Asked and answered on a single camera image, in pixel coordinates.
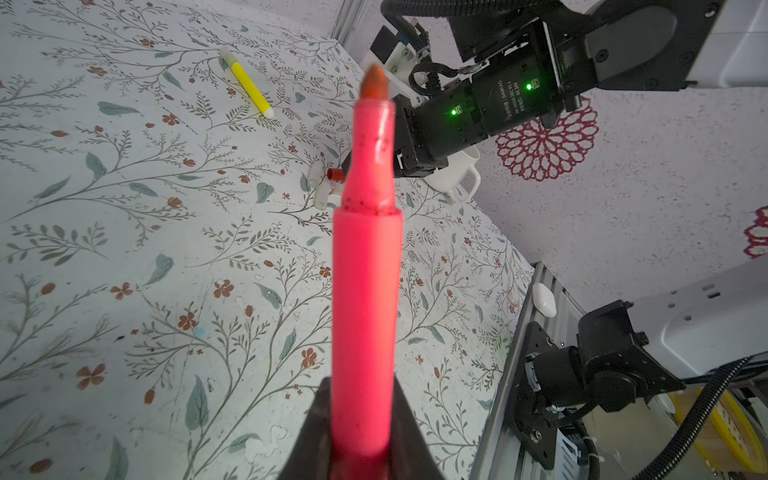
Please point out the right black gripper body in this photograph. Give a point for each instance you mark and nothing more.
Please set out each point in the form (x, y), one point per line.
(513, 89)

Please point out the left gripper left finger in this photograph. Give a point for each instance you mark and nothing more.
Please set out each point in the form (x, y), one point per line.
(310, 457)

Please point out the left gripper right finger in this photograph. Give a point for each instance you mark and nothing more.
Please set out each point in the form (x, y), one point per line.
(409, 455)

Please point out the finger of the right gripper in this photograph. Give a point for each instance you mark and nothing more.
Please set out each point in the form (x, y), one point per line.
(345, 165)

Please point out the pink highlighter pen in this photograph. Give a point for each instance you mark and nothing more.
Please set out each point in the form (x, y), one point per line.
(367, 241)

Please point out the yellow highlighter pen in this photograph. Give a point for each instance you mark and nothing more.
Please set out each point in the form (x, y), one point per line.
(247, 83)

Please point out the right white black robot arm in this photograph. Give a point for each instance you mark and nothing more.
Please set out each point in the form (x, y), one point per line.
(634, 194)

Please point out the red pen cap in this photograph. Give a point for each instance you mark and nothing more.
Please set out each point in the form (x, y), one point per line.
(336, 175)

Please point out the clear pen cap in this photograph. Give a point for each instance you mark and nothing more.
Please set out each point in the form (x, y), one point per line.
(316, 174)
(322, 194)

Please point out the white ceramic mug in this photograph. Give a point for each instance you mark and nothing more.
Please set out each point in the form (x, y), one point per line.
(448, 179)

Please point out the white small puck device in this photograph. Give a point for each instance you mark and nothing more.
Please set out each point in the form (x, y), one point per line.
(544, 300)

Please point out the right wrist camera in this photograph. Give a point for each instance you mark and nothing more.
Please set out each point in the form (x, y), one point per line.
(397, 59)

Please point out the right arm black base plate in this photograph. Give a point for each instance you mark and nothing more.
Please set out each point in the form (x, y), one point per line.
(543, 378)

